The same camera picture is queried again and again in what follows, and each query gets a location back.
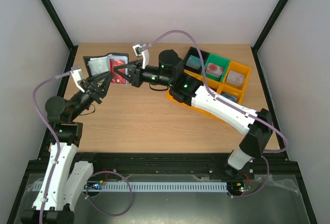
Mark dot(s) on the yellow bin back right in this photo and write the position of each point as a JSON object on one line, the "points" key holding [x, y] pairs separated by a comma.
{"points": [[240, 68]]}

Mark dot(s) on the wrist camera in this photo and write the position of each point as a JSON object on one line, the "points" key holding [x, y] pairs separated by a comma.
{"points": [[141, 50], [77, 76]]}

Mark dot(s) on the slotted cable duct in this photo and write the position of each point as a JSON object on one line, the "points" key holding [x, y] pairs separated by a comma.
{"points": [[202, 187]]}

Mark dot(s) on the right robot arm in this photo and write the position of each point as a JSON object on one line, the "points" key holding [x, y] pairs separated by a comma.
{"points": [[186, 89]]}

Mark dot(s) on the left frame post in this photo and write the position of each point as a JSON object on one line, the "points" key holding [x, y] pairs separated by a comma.
{"points": [[58, 24]]}

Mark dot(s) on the right frame post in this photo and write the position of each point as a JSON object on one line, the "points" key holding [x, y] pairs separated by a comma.
{"points": [[269, 24]]}

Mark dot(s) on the teal card stack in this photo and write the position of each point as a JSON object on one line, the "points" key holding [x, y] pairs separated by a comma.
{"points": [[193, 62]]}

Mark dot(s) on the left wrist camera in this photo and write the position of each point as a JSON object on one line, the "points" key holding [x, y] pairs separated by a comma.
{"points": [[77, 76]]}

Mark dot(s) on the white red circle card stack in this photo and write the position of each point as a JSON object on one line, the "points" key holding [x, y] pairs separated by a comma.
{"points": [[214, 70]]}

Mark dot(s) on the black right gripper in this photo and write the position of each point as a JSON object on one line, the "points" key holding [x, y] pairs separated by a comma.
{"points": [[136, 74]]}

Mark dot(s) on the frame post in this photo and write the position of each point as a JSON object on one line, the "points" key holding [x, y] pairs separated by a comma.
{"points": [[58, 24], [269, 24]]}

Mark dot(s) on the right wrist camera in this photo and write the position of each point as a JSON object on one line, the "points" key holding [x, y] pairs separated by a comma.
{"points": [[141, 50]]}

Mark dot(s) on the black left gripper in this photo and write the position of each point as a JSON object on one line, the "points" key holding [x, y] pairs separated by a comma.
{"points": [[98, 95]]}

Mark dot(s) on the green bin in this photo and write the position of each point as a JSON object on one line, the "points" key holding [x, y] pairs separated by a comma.
{"points": [[218, 60]]}

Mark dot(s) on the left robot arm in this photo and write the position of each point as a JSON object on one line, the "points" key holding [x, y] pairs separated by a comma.
{"points": [[65, 179]]}

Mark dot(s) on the black bin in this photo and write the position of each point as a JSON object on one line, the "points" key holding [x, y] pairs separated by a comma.
{"points": [[192, 51]]}

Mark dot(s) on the black leather card holder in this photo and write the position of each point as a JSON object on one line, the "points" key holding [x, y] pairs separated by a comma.
{"points": [[100, 64]]}

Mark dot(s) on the white pink card stack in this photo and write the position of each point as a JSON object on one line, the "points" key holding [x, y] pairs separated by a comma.
{"points": [[235, 78]]}

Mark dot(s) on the blue card stack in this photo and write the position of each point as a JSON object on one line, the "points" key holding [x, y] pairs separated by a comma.
{"points": [[229, 96]]}

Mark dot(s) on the yellow bin front right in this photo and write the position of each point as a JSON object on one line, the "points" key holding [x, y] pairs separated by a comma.
{"points": [[230, 93]]}

